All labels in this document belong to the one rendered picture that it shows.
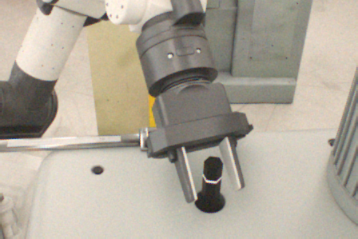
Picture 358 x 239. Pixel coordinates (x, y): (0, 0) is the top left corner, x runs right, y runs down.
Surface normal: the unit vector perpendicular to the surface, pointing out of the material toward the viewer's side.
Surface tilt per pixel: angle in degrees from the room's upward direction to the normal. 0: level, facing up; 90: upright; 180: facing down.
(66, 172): 0
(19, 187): 58
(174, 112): 31
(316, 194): 0
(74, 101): 0
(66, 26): 90
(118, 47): 90
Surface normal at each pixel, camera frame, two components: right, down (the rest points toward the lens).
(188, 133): 0.17, -0.35
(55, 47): 0.39, 0.60
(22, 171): 0.33, 0.11
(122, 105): 0.08, 0.64
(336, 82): 0.01, -0.77
